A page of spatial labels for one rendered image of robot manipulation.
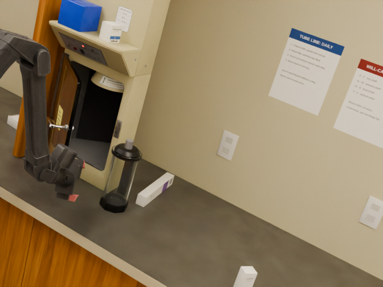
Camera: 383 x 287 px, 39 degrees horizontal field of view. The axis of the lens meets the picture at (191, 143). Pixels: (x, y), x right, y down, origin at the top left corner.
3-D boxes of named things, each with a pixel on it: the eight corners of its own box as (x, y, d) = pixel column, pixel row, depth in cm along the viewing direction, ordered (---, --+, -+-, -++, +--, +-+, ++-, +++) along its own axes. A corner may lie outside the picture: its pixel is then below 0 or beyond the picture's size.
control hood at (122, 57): (65, 45, 202) (70, 19, 199) (135, 77, 190) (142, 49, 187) (43, 47, 192) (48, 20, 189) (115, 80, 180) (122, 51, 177)
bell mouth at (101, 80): (109, 73, 218) (112, 61, 216) (145, 90, 212) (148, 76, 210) (81, 78, 203) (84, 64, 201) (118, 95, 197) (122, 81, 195)
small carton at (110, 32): (109, 38, 189) (113, 21, 187) (119, 42, 186) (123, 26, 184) (98, 37, 185) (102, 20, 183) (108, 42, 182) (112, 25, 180)
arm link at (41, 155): (12, 40, 148) (34, 53, 142) (30, 36, 151) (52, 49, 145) (20, 172, 169) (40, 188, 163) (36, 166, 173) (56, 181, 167)
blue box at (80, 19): (75, 22, 197) (80, -2, 193) (97, 31, 193) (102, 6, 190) (57, 23, 188) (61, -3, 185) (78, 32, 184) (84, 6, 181)
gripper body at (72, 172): (81, 165, 182) (70, 162, 175) (73, 195, 181) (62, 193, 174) (64, 162, 184) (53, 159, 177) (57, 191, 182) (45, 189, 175)
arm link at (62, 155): (22, 165, 168) (37, 178, 163) (41, 134, 168) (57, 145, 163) (49, 175, 178) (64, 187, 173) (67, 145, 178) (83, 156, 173)
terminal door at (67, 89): (46, 148, 216) (65, 52, 202) (57, 187, 191) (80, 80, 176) (44, 148, 216) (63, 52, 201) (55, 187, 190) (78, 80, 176)
